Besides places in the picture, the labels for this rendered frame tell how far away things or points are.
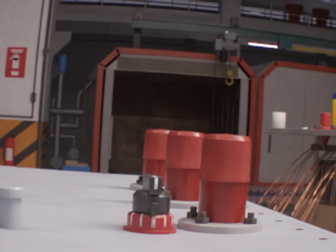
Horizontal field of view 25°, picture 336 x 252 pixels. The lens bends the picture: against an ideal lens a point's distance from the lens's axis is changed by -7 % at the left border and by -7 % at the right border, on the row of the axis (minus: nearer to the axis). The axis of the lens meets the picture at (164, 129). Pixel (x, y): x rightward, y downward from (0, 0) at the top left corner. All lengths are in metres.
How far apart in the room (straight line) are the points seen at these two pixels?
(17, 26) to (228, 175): 10.73
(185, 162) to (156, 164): 0.33
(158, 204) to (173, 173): 0.38
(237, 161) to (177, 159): 0.34
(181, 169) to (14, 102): 10.30
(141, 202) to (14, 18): 10.78
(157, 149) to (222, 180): 0.66
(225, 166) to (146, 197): 0.12
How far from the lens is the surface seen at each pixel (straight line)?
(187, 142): 1.40
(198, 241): 0.98
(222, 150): 1.08
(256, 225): 1.09
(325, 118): 4.03
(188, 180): 1.41
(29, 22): 11.75
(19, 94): 11.66
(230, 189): 1.08
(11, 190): 0.95
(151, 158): 1.73
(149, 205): 1.03
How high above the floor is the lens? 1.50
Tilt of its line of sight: level
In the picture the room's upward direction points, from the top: 3 degrees clockwise
